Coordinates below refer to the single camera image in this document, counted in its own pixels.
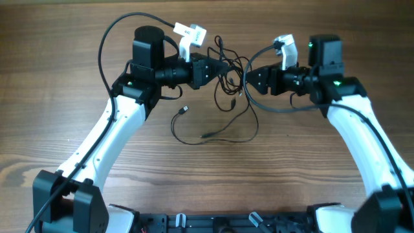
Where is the black USB-A cable bundle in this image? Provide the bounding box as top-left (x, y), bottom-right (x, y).
top-left (170, 45), bottom-right (259, 146)

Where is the black USB-C cable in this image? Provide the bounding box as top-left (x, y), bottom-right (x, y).
top-left (199, 34), bottom-right (252, 139)

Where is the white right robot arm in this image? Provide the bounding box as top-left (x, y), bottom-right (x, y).
top-left (243, 34), bottom-right (413, 232)

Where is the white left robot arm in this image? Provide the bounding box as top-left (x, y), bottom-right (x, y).
top-left (28, 23), bottom-right (228, 232)

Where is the black right camera cable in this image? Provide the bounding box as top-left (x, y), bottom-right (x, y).
top-left (242, 43), bottom-right (414, 227)

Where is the black camera cable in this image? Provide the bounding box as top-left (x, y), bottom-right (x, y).
top-left (242, 43), bottom-right (414, 227)
top-left (25, 12), bottom-right (177, 233)

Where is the black left camera cable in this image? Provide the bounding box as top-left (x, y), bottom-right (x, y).
top-left (25, 12), bottom-right (177, 233)

